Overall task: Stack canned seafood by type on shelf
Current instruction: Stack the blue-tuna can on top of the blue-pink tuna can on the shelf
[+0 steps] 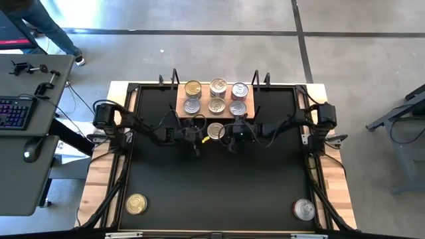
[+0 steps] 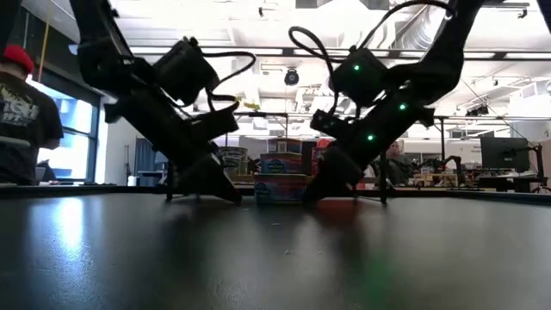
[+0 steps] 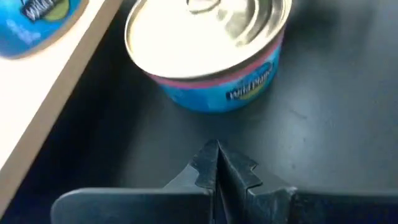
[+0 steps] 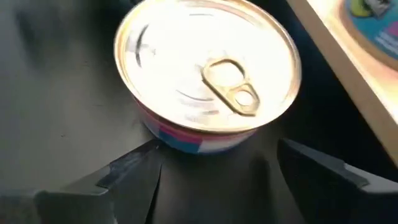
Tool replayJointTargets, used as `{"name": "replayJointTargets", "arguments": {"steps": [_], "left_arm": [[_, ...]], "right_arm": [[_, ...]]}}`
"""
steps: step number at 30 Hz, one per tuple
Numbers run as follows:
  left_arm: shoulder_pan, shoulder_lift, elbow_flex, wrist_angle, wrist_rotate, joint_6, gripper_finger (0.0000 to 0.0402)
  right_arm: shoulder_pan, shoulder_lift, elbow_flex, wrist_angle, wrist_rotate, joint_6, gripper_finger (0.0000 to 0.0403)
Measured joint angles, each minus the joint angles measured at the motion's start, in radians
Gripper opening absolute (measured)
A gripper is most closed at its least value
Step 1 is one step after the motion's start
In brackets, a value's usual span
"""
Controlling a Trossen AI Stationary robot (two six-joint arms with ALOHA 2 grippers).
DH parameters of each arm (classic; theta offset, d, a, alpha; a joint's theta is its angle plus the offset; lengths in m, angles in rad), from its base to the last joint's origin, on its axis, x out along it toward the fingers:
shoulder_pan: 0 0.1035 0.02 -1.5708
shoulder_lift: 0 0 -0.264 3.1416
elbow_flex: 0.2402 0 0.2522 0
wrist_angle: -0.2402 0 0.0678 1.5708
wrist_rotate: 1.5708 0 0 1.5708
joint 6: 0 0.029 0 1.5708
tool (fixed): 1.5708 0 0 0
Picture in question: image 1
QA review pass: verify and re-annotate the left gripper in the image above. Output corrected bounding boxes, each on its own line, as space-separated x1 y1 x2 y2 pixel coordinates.
172 121 211 157

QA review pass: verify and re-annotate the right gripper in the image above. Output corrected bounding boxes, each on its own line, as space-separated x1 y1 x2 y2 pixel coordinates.
222 121 263 154

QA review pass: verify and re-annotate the blue label seafood can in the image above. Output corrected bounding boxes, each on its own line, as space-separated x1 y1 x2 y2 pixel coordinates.
209 77 228 98
207 121 226 141
207 96 227 116

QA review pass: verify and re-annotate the red label seafood can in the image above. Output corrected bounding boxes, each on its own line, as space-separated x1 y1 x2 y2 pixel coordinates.
230 82 250 102
292 198 317 222
228 100 248 117

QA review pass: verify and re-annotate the green label seafood can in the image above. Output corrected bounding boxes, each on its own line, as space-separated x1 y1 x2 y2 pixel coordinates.
184 80 203 99
183 97 201 116

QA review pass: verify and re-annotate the gold lid seafood can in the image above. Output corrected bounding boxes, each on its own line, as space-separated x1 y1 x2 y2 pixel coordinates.
125 193 149 215

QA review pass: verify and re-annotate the black table mat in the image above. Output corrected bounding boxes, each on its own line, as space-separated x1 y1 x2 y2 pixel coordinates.
118 84 316 232

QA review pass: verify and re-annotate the black desk beam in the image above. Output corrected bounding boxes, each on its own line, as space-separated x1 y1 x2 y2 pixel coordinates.
48 118 96 157

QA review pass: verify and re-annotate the white grey box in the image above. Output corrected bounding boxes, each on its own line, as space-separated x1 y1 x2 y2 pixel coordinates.
48 139 96 180

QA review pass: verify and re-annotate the grey desk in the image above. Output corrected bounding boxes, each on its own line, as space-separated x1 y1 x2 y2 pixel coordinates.
0 54 76 137
0 134 60 216

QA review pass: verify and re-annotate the black desk clamp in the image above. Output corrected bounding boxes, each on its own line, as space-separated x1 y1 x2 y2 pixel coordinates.
33 68 62 100
9 59 49 76

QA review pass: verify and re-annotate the black computer mouse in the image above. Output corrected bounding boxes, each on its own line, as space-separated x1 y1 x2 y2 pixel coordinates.
22 137 43 163

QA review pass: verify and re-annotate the backlit black keyboard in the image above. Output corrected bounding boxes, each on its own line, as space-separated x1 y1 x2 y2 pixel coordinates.
0 95 39 131

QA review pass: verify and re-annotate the person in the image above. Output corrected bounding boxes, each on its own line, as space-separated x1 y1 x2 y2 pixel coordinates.
0 0 86 66

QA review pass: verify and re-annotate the black computer monitor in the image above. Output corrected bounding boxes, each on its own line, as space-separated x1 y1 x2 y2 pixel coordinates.
0 11 38 50

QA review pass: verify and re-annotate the wooden shelf with black frame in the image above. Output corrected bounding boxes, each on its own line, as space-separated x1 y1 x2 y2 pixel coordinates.
158 68 272 120

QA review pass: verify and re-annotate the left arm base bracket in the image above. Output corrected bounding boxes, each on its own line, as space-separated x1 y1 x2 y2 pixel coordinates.
85 132 109 144

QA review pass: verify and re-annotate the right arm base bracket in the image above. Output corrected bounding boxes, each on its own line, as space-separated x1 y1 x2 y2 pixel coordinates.
327 132 349 146

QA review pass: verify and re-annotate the silver bracket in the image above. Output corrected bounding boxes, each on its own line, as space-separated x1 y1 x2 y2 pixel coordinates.
104 232 143 239
290 233 329 239

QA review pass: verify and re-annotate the dark grey desk frame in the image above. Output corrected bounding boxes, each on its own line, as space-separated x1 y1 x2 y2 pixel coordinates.
366 84 425 197

